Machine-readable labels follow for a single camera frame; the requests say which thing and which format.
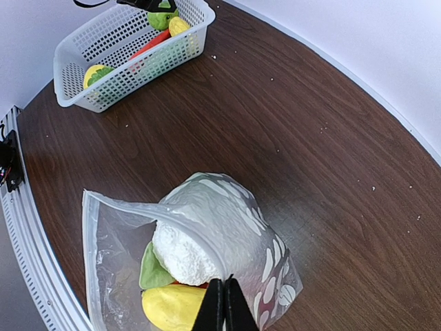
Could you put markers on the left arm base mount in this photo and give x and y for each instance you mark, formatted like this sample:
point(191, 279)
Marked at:
point(12, 174)

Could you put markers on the red toy bell pepper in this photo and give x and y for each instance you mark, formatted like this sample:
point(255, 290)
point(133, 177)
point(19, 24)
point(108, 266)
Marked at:
point(260, 307)

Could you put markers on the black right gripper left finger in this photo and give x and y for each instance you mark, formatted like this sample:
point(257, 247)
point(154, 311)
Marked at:
point(210, 316)

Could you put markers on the orange toy carrot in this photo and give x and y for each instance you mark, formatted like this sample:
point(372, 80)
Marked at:
point(165, 35)

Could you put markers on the yellow toy corn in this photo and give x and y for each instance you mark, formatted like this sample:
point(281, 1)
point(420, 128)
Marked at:
point(177, 26)

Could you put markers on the white perforated plastic basket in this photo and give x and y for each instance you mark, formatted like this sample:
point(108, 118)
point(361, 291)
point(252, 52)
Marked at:
point(110, 39)

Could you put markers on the yellow toy banana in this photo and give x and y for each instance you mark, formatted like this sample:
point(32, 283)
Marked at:
point(173, 307)

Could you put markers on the clear dotted zip top bag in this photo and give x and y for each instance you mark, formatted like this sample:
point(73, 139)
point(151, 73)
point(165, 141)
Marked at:
point(115, 236)

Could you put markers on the green toy apple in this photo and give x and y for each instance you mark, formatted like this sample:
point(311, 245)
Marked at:
point(160, 20)

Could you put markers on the yellow toy lemon green leaf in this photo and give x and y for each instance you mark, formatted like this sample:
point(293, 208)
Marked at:
point(95, 73)

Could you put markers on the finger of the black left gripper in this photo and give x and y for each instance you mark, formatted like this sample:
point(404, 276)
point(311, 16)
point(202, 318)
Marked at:
point(149, 4)

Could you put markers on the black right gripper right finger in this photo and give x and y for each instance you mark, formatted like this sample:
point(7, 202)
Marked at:
point(238, 316)

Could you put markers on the aluminium front rail frame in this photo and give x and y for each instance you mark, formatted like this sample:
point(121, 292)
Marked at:
point(53, 297)

